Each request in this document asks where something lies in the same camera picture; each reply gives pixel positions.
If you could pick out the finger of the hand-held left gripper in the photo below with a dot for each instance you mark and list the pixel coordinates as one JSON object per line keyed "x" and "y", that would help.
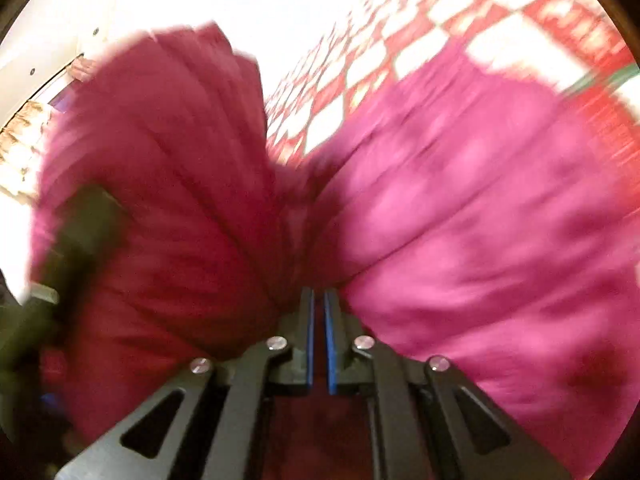
{"x": 85, "y": 235}

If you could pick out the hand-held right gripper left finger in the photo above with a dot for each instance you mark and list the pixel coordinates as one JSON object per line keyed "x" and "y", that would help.
{"x": 310, "y": 340}

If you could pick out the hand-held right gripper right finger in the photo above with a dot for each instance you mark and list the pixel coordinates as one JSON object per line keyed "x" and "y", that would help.
{"x": 330, "y": 340}

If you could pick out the magenta puffer jacket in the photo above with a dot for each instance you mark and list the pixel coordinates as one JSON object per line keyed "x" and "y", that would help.
{"x": 450, "y": 210}

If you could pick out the wide beige floral curtain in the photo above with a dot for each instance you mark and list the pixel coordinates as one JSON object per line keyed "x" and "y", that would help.
{"x": 20, "y": 150}

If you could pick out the pink floral folded blanket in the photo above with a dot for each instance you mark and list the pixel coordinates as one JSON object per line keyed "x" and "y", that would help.
{"x": 84, "y": 69}

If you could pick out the red checkered bed sheet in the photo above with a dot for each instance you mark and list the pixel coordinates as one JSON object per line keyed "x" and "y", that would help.
{"x": 500, "y": 10}

